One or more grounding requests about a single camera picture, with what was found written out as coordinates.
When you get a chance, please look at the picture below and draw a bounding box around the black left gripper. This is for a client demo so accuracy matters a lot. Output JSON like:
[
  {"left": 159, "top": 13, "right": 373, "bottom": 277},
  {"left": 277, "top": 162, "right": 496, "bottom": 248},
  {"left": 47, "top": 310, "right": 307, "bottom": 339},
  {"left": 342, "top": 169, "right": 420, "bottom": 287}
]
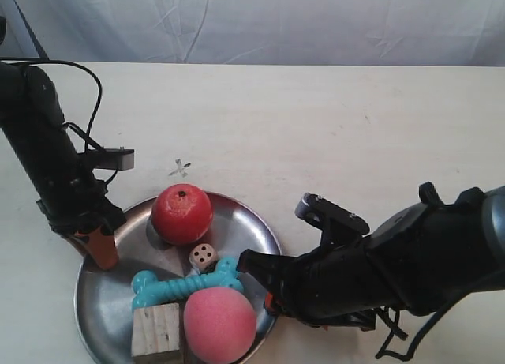
[{"left": 36, "top": 180, "right": 126, "bottom": 270}]

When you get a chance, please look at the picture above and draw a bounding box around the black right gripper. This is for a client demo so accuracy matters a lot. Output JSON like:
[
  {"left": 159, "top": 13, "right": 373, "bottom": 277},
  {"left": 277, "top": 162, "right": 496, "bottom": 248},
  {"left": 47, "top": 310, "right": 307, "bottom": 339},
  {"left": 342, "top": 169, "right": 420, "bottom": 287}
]
[{"left": 238, "top": 241, "right": 395, "bottom": 328}]

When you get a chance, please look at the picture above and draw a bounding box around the round metal plate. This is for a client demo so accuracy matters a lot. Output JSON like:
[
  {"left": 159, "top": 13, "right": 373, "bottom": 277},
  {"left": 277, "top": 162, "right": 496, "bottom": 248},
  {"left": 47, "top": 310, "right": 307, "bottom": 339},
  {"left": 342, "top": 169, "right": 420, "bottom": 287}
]
[{"left": 74, "top": 193, "right": 281, "bottom": 363}]

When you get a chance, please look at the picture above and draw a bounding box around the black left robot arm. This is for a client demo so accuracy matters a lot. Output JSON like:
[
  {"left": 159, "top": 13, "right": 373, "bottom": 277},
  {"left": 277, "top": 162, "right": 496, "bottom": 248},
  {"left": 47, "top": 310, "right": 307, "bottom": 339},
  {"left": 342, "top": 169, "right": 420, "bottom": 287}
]
[{"left": 1, "top": 58, "right": 134, "bottom": 270}]

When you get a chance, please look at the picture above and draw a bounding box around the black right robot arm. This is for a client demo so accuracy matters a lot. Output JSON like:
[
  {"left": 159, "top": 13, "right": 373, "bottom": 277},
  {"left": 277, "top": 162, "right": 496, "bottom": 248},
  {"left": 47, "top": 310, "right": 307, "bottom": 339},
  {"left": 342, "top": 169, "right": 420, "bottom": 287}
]
[{"left": 238, "top": 182, "right": 504, "bottom": 331}]

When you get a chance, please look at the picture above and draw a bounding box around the pink foam peach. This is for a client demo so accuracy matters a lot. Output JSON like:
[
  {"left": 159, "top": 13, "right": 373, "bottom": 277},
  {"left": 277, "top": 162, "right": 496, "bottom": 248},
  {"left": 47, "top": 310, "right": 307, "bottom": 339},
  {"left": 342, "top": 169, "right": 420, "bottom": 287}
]
[{"left": 183, "top": 287, "right": 256, "bottom": 363}]

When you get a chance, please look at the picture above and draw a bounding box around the teal toy bone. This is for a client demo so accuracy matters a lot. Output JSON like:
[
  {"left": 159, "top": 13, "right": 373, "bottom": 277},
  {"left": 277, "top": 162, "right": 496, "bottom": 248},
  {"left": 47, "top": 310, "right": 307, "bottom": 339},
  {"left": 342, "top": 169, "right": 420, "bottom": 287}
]
[{"left": 132, "top": 257, "right": 244, "bottom": 311}]

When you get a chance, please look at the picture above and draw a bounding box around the beige die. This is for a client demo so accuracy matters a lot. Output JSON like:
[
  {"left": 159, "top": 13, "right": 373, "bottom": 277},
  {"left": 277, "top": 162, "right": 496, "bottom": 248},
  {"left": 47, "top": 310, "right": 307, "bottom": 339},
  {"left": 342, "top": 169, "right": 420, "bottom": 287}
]
[{"left": 189, "top": 243, "right": 219, "bottom": 274}]

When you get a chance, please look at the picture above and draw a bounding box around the red toy orange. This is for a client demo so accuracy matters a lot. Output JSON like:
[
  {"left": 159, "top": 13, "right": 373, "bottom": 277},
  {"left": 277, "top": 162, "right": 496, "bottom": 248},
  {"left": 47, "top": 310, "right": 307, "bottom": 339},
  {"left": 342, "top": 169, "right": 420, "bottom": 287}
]
[{"left": 151, "top": 183, "right": 214, "bottom": 246}]

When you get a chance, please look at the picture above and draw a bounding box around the wooden block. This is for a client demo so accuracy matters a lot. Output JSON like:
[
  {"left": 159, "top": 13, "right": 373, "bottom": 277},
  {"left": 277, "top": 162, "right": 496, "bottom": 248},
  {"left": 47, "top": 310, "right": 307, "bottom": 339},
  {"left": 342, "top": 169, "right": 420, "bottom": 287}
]
[{"left": 131, "top": 302, "right": 184, "bottom": 363}]

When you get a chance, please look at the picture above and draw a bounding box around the grey backdrop cloth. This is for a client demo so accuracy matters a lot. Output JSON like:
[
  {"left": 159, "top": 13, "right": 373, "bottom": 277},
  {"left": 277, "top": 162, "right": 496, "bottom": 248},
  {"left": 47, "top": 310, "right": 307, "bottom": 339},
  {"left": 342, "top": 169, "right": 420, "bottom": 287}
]
[{"left": 1, "top": 0, "right": 504, "bottom": 66}]

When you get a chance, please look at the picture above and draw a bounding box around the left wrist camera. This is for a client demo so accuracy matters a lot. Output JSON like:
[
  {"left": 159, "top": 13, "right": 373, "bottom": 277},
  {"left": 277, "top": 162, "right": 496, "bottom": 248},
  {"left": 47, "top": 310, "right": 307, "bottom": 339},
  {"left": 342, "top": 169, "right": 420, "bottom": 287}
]
[{"left": 78, "top": 148, "right": 135, "bottom": 171}]

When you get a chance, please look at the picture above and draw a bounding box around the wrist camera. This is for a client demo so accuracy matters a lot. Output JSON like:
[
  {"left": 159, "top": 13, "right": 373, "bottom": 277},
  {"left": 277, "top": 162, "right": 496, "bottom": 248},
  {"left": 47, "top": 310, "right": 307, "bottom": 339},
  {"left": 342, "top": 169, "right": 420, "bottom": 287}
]
[
  {"left": 294, "top": 193, "right": 370, "bottom": 246},
  {"left": 78, "top": 148, "right": 135, "bottom": 171}
]

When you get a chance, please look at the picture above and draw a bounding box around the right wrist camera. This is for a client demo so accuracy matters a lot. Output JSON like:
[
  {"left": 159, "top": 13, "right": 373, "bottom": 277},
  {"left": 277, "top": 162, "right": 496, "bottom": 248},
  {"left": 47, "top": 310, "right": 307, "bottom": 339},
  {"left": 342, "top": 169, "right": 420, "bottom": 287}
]
[{"left": 294, "top": 193, "right": 370, "bottom": 246}]

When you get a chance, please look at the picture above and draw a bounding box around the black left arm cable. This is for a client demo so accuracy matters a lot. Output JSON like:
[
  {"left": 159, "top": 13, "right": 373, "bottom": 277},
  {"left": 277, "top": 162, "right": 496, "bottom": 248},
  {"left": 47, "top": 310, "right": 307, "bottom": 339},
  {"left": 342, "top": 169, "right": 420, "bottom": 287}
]
[{"left": 0, "top": 58, "right": 119, "bottom": 183}]

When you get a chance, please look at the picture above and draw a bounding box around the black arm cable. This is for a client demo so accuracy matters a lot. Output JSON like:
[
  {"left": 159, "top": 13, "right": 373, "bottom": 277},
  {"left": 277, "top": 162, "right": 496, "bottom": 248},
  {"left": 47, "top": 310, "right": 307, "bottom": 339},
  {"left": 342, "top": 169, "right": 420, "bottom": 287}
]
[
  {"left": 374, "top": 292, "right": 474, "bottom": 361},
  {"left": 0, "top": 58, "right": 119, "bottom": 183}
]

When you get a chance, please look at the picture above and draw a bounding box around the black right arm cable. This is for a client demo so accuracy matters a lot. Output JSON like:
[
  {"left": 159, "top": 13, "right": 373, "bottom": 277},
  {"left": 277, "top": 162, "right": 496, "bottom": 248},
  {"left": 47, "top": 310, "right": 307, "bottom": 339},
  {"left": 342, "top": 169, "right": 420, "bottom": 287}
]
[{"left": 374, "top": 292, "right": 474, "bottom": 361}]

